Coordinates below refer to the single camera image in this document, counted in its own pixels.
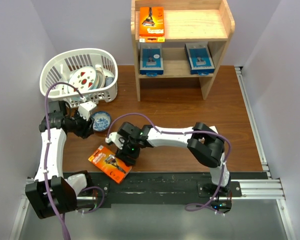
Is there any white plate with card suits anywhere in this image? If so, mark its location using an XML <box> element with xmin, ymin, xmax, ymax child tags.
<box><xmin>68</xmin><ymin>66</ymin><xmax>97</xmax><ymax>93</ymax></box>

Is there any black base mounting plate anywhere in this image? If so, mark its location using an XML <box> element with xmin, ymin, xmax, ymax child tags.
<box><xmin>33</xmin><ymin>171</ymin><xmax>251</xmax><ymax>209</ymax></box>

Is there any blue razor box grey back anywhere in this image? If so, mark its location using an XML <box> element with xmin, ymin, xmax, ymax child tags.
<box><xmin>184</xmin><ymin>42</ymin><xmax>215</xmax><ymax>76</ymax></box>

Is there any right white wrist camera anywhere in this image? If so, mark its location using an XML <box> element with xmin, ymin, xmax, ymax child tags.
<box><xmin>105</xmin><ymin>132</ymin><xmax>126</xmax><ymax>150</ymax></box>

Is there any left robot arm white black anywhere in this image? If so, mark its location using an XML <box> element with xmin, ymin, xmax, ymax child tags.
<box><xmin>25</xmin><ymin>100</ymin><xmax>97</xmax><ymax>219</ymax></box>

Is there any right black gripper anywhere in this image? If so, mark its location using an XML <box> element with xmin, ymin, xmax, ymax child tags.
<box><xmin>115</xmin><ymin>136</ymin><xmax>141</xmax><ymax>166</ymax></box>

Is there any blue patterned small bowl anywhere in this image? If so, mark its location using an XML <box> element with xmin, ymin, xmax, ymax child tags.
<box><xmin>91</xmin><ymin>111</ymin><xmax>112</xmax><ymax>132</ymax></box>

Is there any white plastic dish basket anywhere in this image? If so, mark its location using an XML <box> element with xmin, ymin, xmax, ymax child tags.
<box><xmin>39</xmin><ymin>48</ymin><xmax>118</xmax><ymax>108</ymax></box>

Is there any white slim razor box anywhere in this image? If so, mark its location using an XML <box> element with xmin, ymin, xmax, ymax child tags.
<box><xmin>203</xmin><ymin>125</ymin><xmax>218</xmax><ymax>143</ymax></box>

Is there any orange razor package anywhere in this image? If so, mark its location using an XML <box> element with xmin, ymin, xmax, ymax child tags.
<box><xmin>88</xmin><ymin>145</ymin><xmax>132</xmax><ymax>184</ymax></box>
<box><xmin>138</xmin><ymin>6</ymin><xmax>165</xmax><ymax>43</ymax></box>

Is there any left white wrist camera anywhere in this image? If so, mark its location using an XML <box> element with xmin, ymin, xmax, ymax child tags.
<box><xmin>78</xmin><ymin>101</ymin><xmax>97</xmax><ymax>121</ymax></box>

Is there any wooden two-tier shelf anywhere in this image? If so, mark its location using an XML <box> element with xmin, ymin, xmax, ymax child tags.
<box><xmin>130</xmin><ymin>0</ymin><xmax>235</xmax><ymax>100</ymax></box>

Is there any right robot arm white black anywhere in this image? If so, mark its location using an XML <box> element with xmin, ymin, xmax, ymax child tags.
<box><xmin>107</xmin><ymin>122</ymin><xmax>231</xmax><ymax>197</ymax></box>

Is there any aluminium rail frame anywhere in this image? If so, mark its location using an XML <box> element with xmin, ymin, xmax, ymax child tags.
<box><xmin>8</xmin><ymin>65</ymin><xmax>297</xmax><ymax>240</ymax></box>

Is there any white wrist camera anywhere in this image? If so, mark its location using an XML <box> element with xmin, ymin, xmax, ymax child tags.
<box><xmin>78</xmin><ymin>101</ymin><xmax>97</xmax><ymax>121</ymax></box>
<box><xmin>105</xmin><ymin>132</ymin><xmax>126</xmax><ymax>150</ymax></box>

